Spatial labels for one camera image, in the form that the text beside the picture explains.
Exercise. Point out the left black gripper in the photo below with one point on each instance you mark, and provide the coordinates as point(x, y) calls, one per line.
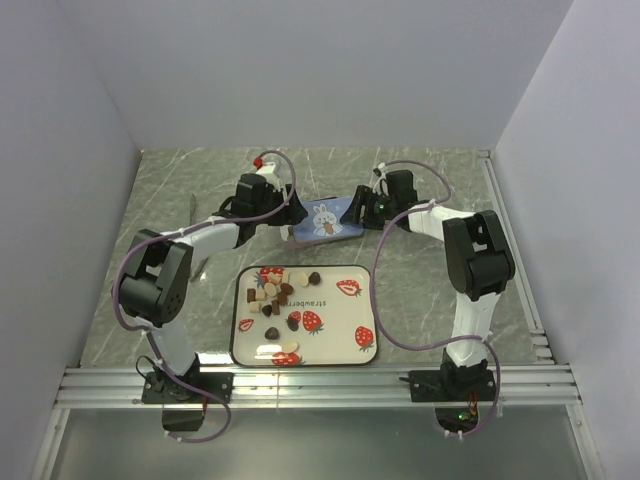
point(292, 212)

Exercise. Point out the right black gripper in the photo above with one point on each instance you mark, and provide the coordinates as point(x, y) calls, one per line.
point(363, 197)

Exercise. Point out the silver tin lid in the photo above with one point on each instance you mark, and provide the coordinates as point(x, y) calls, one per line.
point(323, 222)

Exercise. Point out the silver rectangular tin box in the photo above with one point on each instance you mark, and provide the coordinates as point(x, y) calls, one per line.
point(295, 244)

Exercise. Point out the dark heart chocolate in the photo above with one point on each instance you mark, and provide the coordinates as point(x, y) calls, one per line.
point(272, 334)

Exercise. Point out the white oval chocolate front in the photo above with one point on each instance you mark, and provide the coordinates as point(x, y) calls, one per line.
point(290, 347)

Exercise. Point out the white oval chocolate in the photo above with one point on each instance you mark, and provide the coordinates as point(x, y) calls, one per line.
point(290, 347)
point(270, 289)

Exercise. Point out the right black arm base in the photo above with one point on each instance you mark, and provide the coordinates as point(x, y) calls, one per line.
point(463, 398)

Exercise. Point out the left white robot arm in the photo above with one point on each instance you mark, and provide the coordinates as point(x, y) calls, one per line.
point(150, 287)

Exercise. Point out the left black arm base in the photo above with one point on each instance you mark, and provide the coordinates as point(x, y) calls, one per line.
point(185, 403)

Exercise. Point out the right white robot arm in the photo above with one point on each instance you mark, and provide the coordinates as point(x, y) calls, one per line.
point(479, 260)

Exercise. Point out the dark round chocolate right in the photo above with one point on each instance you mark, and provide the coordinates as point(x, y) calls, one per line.
point(314, 278)

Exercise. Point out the white oval chocolate centre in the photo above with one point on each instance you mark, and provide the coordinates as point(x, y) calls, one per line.
point(270, 289)

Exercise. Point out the brown round chocolate cup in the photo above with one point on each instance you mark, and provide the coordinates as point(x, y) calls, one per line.
point(286, 288)

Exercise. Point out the white strawberry pattern tray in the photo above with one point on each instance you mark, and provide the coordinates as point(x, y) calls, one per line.
point(336, 323)

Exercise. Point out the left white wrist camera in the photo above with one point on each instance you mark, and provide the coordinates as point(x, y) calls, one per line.
point(267, 169)

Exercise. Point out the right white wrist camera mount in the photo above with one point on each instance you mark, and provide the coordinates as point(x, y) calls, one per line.
point(380, 171)

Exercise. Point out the aluminium frame rail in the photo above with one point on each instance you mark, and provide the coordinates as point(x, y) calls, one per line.
point(367, 387)

